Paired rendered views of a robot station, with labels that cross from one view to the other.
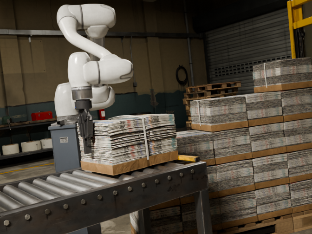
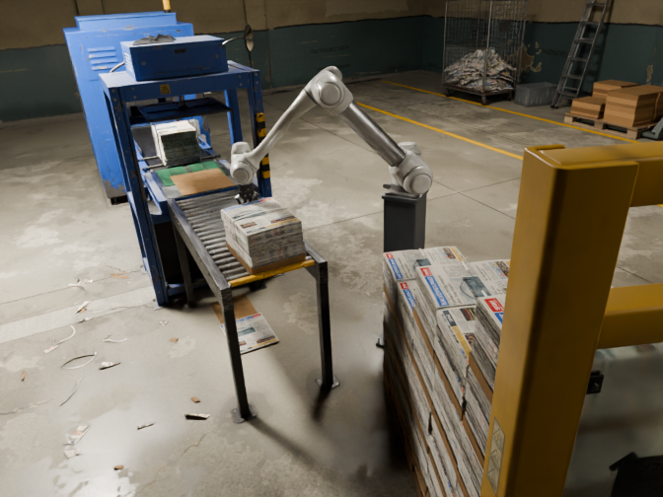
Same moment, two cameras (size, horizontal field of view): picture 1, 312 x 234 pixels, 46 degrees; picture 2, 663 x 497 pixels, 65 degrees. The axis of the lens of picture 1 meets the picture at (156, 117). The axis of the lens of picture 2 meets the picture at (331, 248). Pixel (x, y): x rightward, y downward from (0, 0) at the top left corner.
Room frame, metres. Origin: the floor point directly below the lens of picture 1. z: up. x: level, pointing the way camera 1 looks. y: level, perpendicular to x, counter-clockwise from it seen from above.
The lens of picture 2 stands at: (2.53, -2.13, 2.03)
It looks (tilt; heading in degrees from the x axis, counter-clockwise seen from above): 27 degrees down; 101
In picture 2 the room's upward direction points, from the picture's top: 3 degrees counter-clockwise
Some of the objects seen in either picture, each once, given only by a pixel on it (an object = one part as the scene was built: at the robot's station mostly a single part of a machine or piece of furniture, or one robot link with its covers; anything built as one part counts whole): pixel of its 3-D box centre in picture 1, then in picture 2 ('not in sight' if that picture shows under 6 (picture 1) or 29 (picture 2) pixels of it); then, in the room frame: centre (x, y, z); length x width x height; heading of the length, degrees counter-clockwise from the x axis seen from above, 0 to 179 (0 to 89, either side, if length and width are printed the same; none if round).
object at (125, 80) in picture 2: not in sight; (178, 79); (0.87, 1.32, 1.50); 0.94 x 0.68 x 0.10; 36
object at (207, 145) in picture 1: (207, 185); (451, 390); (2.69, -0.33, 0.42); 1.17 x 0.39 x 0.83; 106
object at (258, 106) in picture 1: (251, 109); (505, 356); (2.81, -0.74, 0.95); 0.38 x 0.29 x 0.23; 16
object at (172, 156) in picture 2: not in sight; (176, 143); (0.53, 1.79, 0.93); 0.38 x 0.30 x 0.26; 126
